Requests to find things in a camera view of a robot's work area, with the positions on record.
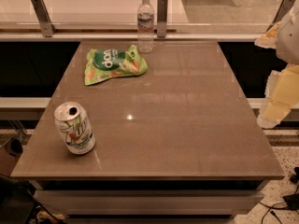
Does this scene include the black cables on floor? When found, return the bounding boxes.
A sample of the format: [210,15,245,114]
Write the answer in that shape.
[258,166,299,224]

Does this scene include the white green 7up can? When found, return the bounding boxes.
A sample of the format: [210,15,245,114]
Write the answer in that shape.
[54,102,95,155]

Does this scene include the left metal railing bracket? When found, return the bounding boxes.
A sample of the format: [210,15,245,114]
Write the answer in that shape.
[31,0,55,37]

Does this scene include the white table base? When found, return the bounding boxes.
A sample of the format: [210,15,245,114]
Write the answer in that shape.
[35,189,263,217]

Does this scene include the green rice chip bag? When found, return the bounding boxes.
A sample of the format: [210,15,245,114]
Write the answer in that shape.
[84,45,148,86]

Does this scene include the clear plastic water bottle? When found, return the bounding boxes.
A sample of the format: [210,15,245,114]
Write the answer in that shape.
[137,0,154,53]

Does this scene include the yellow taped gripper finger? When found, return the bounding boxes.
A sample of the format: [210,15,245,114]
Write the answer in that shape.
[257,63,299,129]
[254,21,280,49]

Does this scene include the right metal railing bracket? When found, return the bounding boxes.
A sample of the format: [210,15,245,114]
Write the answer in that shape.
[267,0,296,30]

